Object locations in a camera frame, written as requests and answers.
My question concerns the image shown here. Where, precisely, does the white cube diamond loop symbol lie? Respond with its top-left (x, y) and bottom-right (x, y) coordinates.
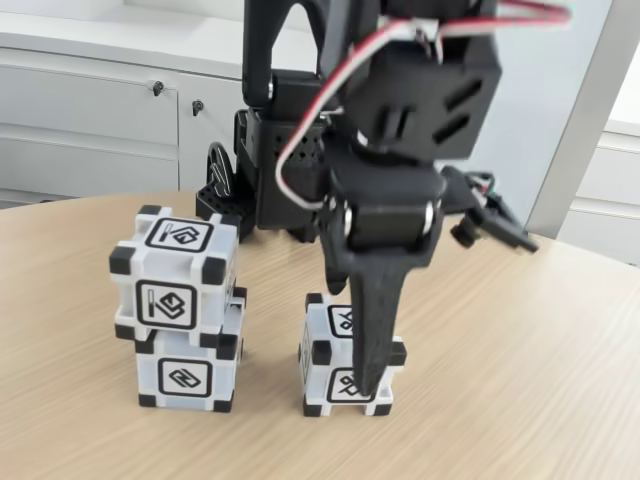
top-left (135, 285), bottom-right (249, 415)

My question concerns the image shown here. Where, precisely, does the red white servo cable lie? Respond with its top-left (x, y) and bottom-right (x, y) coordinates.
top-left (276, 0), bottom-right (571, 210)

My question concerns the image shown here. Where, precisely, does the white cube squares symbol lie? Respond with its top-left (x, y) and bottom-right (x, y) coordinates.
top-left (108, 203), bottom-right (240, 349)

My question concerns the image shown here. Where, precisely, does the grey metal pillar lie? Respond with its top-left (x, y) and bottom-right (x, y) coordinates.
top-left (522, 0), bottom-right (640, 241)

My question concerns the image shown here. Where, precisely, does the white drawer cabinet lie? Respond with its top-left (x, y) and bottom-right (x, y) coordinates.
top-left (564, 117), bottom-right (640, 266)

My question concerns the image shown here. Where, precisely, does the white cube lamp symbol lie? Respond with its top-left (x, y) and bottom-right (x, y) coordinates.
top-left (298, 293), bottom-right (409, 419)

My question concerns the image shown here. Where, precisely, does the camera module on black bracket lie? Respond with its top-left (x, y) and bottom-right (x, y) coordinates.
top-left (439, 167), bottom-right (541, 254)

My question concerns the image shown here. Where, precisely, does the black perforated table clamp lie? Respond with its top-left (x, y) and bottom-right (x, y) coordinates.
top-left (287, 225), bottom-right (322, 245)

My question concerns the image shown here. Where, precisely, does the black table clamp with wheel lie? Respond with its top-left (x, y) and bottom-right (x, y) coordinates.
top-left (193, 142), bottom-right (257, 245)

